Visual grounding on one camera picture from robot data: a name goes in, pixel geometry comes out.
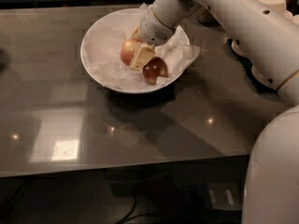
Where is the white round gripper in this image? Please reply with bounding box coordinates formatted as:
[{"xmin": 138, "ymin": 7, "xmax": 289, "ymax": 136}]
[{"xmin": 129, "ymin": 6, "xmax": 175, "ymax": 71}]

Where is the red yellow apple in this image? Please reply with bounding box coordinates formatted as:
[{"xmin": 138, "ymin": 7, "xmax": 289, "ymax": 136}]
[
  {"xmin": 143, "ymin": 57, "xmax": 168, "ymax": 85},
  {"xmin": 121, "ymin": 39, "xmax": 138, "ymax": 65}
]

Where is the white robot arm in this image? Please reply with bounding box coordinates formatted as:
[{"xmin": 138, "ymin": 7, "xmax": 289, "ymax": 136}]
[{"xmin": 134, "ymin": 0, "xmax": 299, "ymax": 224}]

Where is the white ceramic bowl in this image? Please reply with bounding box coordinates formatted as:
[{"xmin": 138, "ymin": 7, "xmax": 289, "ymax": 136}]
[{"xmin": 79, "ymin": 7, "xmax": 191, "ymax": 95}]

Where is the white paper liner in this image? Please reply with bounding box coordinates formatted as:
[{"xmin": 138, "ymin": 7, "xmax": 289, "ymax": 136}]
[{"xmin": 82, "ymin": 3, "xmax": 202, "ymax": 91}]

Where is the glass jar with grains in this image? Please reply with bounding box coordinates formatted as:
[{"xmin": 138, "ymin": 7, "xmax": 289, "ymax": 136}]
[{"xmin": 195, "ymin": 7, "xmax": 218, "ymax": 25}]

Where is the black tray mat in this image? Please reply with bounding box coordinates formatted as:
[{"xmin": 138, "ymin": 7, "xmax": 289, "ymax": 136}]
[{"xmin": 231, "ymin": 49, "xmax": 278, "ymax": 95}]

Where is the dark box under table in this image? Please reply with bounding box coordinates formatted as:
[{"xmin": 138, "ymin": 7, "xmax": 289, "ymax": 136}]
[{"xmin": 186, "ymin": 180, "xmax": 247, "ymax": 212}]

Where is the black cable on floor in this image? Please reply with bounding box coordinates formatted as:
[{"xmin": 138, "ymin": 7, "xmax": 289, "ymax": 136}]
[{"xmin": 115, "ymin": 177, "xmax": 244, "ymax": 224}]

